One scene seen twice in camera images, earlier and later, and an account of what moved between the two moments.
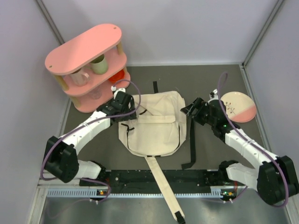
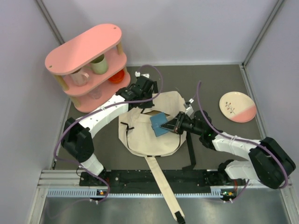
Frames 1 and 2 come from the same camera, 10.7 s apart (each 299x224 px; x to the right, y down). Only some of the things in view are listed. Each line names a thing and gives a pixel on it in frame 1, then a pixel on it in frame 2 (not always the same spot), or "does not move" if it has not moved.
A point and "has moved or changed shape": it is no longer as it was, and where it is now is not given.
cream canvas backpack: x=160 y=129 has moved or changed shape
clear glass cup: x=96 y=94 does not move
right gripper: x=190 y=109 → x=175 y=124
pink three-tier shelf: x=91 y=69 does not move
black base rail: x=144 y=181 does not move
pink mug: x=80 y=78 does not move
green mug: x=99 y=65 does not move
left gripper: x=131 y=106 → x=149 y=104
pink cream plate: x=239 y=107 does not move
